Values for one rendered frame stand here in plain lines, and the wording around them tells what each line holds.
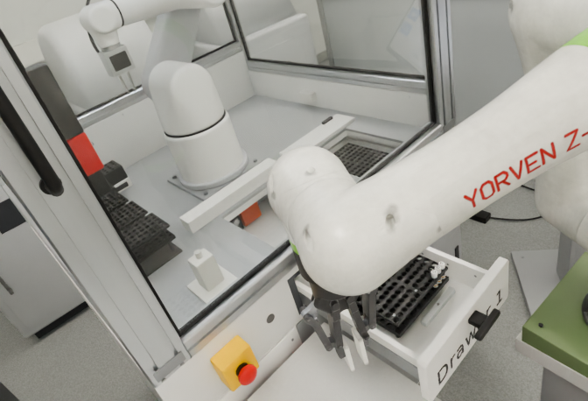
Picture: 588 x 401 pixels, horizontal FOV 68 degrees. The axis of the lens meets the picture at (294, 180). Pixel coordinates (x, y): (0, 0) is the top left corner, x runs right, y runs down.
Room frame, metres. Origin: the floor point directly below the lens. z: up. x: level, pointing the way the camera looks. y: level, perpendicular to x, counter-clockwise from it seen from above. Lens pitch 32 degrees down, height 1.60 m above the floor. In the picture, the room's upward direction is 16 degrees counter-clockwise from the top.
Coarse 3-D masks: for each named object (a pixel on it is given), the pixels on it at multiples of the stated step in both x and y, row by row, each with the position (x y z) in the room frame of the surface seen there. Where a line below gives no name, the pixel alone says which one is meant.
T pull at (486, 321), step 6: (474, 312) 0.50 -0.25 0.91; (492, 312) 0.49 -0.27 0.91; (498, 312) 0.49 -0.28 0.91; (474, 318) 0.49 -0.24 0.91; (480, 318) 0.49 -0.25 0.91; (486, 318) 0.49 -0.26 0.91; (492, 318) 0.48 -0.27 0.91; (474, 324) 0.48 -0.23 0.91; (480, 324) 0.48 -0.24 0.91; (486, 324) 0.47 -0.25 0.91; (492, 324) 0.48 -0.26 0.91; (480, 330) 0.47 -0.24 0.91; (486, 330) 0.46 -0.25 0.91; (474, 336) 0.46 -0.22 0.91; (480, 336) 0.46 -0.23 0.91
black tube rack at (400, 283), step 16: (416, 256) 0.69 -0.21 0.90; (400, 272) 0.65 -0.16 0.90; (416, 272) 0.65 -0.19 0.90; (384, 288) 0.63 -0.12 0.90; (400, 288) 0.64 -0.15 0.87; (416, 288) 0.60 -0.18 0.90; (432, 288) 0.62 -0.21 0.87; (384, 304) 0.59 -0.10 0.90; (400, 304) 0.58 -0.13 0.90; (384, 320) 0.58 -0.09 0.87; (400, 336) 0.53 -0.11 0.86
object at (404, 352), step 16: (432, 256) 0.69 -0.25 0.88; (448, 256) 0.67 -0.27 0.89; (448, 272) 0.66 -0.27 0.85; (464, 272) 0.63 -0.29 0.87; (480, 272) 0.60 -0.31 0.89; (304, 288) 0.69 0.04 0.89; (464, 288) 0.62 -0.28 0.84; (304, 304) 0.70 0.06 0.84; (432, 304) 0.61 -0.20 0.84; (448, 304) 0.60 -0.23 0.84; (352, 320) 0.58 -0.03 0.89; (416, 320) 0.58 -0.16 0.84; (432, 320) 0.57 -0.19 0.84; (384, 336) 0.52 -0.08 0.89; (416, 336) 0.54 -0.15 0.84; (432, 336) 0.53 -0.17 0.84; (384, 352) 0.52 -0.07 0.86; (400, 352) 0.49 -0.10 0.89; (416, 352) 0.51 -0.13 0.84; (416, 368) 0.46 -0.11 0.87
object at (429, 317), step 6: (450, 288) 0.62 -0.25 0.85; (444, 294) 0.61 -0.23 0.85; (450, 294) 0.61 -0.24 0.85; (438, 300) 0.60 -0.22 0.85; (444, 300) 0.60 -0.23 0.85; (432, 306) 0.59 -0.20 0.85; (438, 306) 0.59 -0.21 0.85; (432, 312) 0.58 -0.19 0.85; (438, 312) 0.58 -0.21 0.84; (426, 318) 0.57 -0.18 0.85; (432, 318) 0.57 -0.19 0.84; (426, 324) 0.56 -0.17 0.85
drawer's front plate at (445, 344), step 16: (496, 272) 0.56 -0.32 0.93; (480, 288) 0.54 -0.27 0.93; (496, 288) 0.56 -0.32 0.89; (464, 304) 0.51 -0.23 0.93; (480, 304) 0.52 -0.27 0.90; (496, 304) 0.56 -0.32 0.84; (448, 320) 0.49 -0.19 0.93; (464, 320) 0.49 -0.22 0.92; (448, 336) 0.46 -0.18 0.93; (464, 336) 0.49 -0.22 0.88; (432, 352) 0.44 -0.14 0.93; (448, 352) 0.46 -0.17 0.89; (464, 352) 0.49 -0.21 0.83; (432, 368) 0.43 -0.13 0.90; (448, 368) 0.46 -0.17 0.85; (432, 384) 0.43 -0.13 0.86; (432, 400) 0.42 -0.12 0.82
